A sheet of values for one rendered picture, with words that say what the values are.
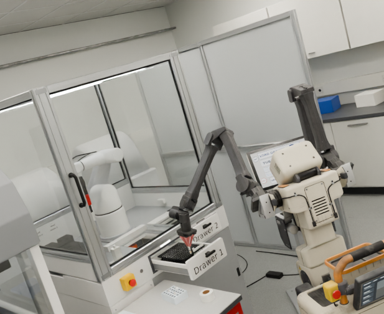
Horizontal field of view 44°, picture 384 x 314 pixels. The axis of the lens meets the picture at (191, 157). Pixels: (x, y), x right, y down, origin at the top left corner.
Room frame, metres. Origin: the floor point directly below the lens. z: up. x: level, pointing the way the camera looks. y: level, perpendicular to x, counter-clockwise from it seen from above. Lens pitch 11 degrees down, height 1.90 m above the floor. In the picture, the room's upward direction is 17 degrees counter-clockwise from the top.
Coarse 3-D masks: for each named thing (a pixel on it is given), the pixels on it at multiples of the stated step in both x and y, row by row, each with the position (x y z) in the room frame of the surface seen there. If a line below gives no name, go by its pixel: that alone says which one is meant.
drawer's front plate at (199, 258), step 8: (216, 240) 2.49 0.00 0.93; (208, 248) 2.44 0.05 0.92; (216, 248) 2.47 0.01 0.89; (224, 248) 2.51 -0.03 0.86; (200, 256) 2.39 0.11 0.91; (216, 256) 2.46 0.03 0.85; (224, 256) 2.50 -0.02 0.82; (192, 264) 2.34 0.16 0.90; (200, 264) 2.38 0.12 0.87; (208, 264) 2.41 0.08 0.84; (192, 272) 2.33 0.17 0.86; (200, 272) 2.37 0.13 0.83
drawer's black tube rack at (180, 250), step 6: (174, 246) 2.68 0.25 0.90; (180, 246) 2.65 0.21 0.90; (186, 246) 2.62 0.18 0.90; (192, 246) 2.59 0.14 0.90; (168, 252) 2.60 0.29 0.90; (174, 252) 2.58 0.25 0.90; (180, 252) 2.55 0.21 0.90; (186, 252) 2.52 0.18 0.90; (162, 258) 2.59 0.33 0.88; (168, 258) 2.52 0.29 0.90; (174, 258) 2.50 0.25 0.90; (180, 258) 2.47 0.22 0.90
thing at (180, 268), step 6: (180, 240) 2.75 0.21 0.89; (162, 252) 2.67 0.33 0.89; (156, 258) 2.63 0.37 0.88; (156, 264) 2.55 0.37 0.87; (162, 264) 2.51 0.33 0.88; (168, 264) 2.47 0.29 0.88; (174, 264) 2.43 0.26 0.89; (180, 264) 2.40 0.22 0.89; (162, 270) 2.52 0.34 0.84; (168, 270) 2.48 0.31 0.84; (174, 270) 2.44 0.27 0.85; (180, 270) 2.40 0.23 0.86; (186, 270) 2.37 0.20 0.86
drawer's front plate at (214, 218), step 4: (212, 216) 2.93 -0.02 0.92; (216, 216) 2.95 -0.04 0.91; (204, 220) 2.89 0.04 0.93; (208, 220) 2.90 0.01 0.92; (212, 220) 2.92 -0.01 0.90; (216, 220) 2.94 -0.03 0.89; (200, 224) 2.85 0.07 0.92; (212, 224) 2.91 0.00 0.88; (216, 224) 2.93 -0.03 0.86; (220, 224) 2.96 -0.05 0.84; (196, 228) 2.82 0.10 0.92; (200, 228) 2.84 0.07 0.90; (208, 228) 2.88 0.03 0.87; (212, 228) 2.91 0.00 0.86; (220, 228) 2.95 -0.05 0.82; (200, 232) 2.83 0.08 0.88; (204, 232) 2.85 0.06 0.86; (212, 232) 2.90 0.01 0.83; (196, 236) 2.80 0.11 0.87; (200, 236) 2.83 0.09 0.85; (204, 236) 2.85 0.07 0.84; (208, 236) 2.87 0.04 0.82; (192, 240) 2.78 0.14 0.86; (196, 240) 2.80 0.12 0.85; (200, 240) 2.82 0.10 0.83
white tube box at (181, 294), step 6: (168, 288) 2.36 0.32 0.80; (174, 288) 2.34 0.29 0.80; (180, 288) 2.32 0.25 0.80; (162, 294) 2.32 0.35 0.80; (168, 294) 2.31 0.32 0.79; (180, 294) 2.26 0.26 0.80; (186, 294) 2.28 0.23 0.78; (168, 300) 2.29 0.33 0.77; (174, 300) 2.23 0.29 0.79; (180, 300) 2.25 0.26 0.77
